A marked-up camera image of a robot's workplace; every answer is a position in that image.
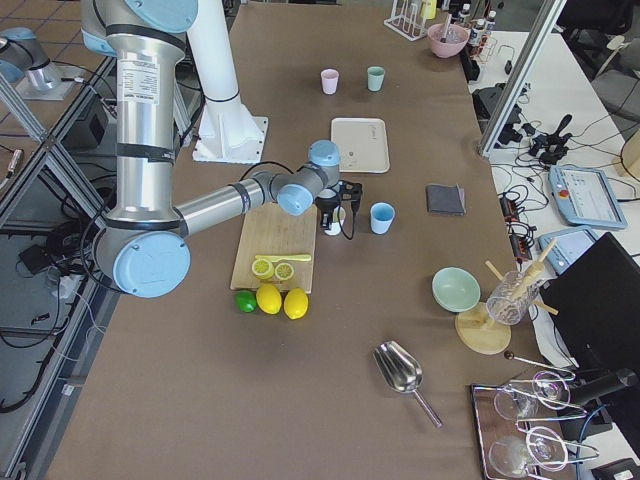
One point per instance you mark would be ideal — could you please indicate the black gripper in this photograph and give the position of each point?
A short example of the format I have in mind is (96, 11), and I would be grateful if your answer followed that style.
(327, 205)

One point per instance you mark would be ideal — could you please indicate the pale yellow cup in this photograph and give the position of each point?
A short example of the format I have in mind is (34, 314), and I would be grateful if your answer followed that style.
(337, 221)

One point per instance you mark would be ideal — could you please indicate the pink cup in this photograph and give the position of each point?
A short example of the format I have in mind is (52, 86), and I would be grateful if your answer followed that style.
(329, 81)

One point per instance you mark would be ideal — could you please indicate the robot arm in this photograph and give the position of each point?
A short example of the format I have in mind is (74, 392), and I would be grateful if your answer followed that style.
(142, 246)

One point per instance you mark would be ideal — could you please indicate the beige rabbit tray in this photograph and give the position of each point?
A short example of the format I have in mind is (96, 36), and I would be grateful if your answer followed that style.
(362, 144)

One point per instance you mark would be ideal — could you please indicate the mirror tray with glasses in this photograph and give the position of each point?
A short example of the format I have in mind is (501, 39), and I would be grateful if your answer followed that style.
(518, 427)

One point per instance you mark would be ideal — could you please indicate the blue cup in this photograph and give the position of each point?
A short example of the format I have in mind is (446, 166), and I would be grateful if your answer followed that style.
(382, 215)

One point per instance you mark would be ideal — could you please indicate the wooden cutting board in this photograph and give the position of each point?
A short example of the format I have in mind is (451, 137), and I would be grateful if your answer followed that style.
(269, 230)

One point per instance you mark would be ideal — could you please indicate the yellow plastic knife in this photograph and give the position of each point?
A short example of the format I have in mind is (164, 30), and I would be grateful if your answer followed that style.
(279, 258)

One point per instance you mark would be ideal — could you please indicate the lemon slice lower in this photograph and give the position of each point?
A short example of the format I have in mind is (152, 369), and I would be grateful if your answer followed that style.
(284, 271)

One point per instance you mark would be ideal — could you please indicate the lemon slice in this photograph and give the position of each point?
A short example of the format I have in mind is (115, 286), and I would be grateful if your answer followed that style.
(262, 269)
(284, 271)

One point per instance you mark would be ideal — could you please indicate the lemon slice upper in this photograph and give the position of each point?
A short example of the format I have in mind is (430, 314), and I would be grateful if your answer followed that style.
(262, 269)

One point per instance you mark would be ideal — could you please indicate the whole lemon outer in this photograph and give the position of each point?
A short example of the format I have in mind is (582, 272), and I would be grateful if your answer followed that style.
(296, 304)

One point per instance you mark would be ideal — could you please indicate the whole lemon near lime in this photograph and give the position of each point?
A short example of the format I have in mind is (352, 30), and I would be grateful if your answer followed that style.
(269, 299)

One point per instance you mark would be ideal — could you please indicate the green lime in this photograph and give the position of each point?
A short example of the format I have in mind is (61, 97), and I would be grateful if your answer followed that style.
(246, 301)

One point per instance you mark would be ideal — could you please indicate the grey folded cloth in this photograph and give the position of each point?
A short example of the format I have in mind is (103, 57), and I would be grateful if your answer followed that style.
(445, 200)

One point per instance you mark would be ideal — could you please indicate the green cup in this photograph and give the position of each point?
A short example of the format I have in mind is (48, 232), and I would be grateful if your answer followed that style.
(375, 78)

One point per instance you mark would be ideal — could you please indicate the green bowl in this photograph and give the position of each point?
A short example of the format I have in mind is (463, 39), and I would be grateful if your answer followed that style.
(455, 289)

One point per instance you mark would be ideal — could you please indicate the metal scoop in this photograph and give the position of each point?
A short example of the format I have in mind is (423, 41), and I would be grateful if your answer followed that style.
(403, 373)

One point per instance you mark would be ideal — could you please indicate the wooden cup stand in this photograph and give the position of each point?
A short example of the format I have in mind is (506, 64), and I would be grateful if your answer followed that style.
(479, 331)

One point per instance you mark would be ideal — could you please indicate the clear glass mug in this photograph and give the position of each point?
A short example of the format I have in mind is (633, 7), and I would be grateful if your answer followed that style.
(510, 300)

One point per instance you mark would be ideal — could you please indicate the metal muddler black tip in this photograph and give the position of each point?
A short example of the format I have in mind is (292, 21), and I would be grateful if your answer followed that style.
(445, 28)

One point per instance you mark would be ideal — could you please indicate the pink bowl with ice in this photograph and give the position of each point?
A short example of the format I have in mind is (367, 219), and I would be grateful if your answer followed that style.
(456, 39)

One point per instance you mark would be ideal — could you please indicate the yellow cup on rack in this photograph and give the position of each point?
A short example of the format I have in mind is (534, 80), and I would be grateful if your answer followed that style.
(429, 9)

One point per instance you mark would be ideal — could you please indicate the blue teach pendant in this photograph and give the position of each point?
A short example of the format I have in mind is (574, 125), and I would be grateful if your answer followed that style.
(585, 197)

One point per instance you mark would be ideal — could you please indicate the black monitor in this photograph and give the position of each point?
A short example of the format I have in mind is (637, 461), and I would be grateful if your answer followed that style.
(598, 302)

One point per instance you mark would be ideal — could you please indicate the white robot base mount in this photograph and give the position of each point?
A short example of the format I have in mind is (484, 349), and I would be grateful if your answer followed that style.
(228, 132)

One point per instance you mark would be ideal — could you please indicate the white wire rack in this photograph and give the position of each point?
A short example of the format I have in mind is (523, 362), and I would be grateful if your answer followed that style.
(406, 19)

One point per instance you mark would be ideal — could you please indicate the aluminium frame post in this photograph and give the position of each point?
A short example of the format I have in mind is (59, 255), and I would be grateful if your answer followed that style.
(542, 26)

